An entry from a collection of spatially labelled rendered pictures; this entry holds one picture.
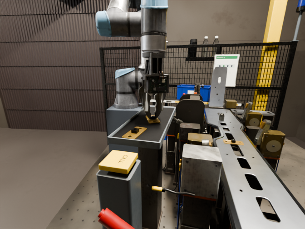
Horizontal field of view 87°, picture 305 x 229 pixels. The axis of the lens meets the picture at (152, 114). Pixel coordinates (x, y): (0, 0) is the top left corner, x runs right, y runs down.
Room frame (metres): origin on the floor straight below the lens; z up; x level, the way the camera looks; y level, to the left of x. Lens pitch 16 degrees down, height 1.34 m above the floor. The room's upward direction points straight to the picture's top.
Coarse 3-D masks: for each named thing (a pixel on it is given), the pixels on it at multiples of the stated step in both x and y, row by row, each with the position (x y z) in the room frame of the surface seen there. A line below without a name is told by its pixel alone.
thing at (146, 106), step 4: (144, 96) 0.53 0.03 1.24; (148, 96) 0.53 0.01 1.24; (144, 100) 0.53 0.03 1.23; (148, 100) 0.53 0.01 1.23; (144, 104) 0.53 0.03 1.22; (148, 104) 0.53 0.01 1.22; (144, 108) 0.53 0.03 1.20; (148, 108) 0.48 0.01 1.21; (148, 112) 0.53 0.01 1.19; (148, 116) 0.53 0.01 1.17
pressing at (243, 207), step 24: (216, 120) 1.01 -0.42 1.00; (216, 144) 0.66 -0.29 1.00; (240, 168) 0.49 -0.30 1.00; (264, 168) 0.49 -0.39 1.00; (240, 192) 0.37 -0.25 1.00; (264, 192) 0.37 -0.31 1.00; (288, 192) 0.38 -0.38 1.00; (240, 216) 0.30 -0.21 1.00; (264, 216) 0.30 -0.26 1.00; (288, 216) 0.30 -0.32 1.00
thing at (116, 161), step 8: (112, 152) 0.31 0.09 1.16; (120, 152) 0.31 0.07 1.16; (128, 152) 0.31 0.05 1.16; (104, 160) 0.28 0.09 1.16; (112, 160) 0.28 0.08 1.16; (120, 160) 0.28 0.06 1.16; (128, 160) 0.28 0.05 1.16; (104, 168) 0.26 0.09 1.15; (112, 168) 0.26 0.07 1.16; (120, 168) 0.26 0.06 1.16; (128, 168) 0.26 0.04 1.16
